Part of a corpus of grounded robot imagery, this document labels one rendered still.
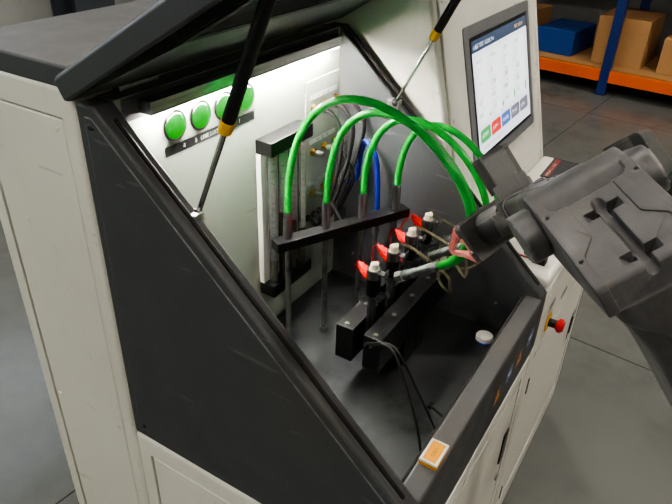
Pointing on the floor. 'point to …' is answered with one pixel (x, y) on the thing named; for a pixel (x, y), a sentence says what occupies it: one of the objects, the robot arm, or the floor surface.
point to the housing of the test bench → (66, 250)
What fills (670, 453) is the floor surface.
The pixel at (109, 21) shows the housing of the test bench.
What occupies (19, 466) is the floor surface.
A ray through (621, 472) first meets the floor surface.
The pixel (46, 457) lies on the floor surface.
